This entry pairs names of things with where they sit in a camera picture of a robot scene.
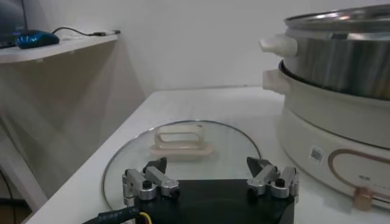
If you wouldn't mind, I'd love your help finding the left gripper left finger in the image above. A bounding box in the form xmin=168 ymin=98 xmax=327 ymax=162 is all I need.
xmin=121 ymin=156 xmax=180 ymax=208

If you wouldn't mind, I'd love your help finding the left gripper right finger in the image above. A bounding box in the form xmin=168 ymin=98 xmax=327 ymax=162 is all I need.
xmin=246 ymin=156 xmax=300 ymax=203

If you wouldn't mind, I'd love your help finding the round glass pot lid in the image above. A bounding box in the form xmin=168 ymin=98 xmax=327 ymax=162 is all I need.
xmin=102 ymin=119 xmax=263 ymax=211

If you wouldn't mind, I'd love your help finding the steel perforated steamer basket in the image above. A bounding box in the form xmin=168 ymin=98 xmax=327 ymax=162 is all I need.
xmin=258 ymin=3 xmax=390 ymax=101

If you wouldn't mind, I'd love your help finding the cream electric cooker base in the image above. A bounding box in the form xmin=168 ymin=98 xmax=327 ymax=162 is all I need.
xmin=261 ymin=60 xmax=390 ymax=211

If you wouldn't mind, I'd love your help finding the white side desk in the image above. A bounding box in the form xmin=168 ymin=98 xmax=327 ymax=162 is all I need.
xmin=0 ymin=32 xmax=120 ymax=212

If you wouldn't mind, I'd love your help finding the blue computer mouse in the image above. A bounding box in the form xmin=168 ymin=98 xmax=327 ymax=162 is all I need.
xmin=14 ymin=29 xmax=60 ymax=49

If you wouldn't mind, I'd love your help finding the dark laptop screen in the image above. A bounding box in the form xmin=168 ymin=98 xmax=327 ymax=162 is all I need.
xmin=0 ymin=0 xmax=28 ymax=49

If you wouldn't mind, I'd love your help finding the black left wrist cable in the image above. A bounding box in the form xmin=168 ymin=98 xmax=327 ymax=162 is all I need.
xmin=82 ymin=205 xmax=153 ymax=224

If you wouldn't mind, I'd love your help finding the black desk cable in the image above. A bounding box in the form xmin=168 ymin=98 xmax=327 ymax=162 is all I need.
xmin=51 ymin=26 xmax=122 ymax=37

